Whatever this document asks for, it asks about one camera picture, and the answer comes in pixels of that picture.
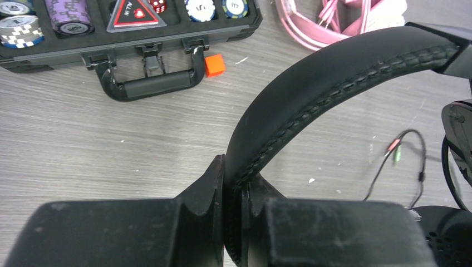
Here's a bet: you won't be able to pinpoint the small orange cube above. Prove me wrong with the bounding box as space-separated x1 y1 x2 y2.
204 54 226 77

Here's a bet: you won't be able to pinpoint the black poker chip case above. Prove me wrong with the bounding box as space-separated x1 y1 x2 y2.
1 1 263 102

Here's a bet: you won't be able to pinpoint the black headphone cable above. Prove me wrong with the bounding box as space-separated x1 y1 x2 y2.
363 128 427 210

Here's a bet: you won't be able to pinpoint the pink headphone cable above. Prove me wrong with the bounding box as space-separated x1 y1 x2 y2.
317 0 373 34

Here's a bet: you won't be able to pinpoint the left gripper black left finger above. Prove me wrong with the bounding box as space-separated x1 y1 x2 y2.
5 155 225 266

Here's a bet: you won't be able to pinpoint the pink headphones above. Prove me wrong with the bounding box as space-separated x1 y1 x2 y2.
274 0 408 52

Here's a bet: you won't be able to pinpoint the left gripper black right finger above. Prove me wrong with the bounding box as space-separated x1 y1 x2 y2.
241 176 436 266

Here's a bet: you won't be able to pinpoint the black headphones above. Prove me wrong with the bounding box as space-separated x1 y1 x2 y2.
223 22 471 266

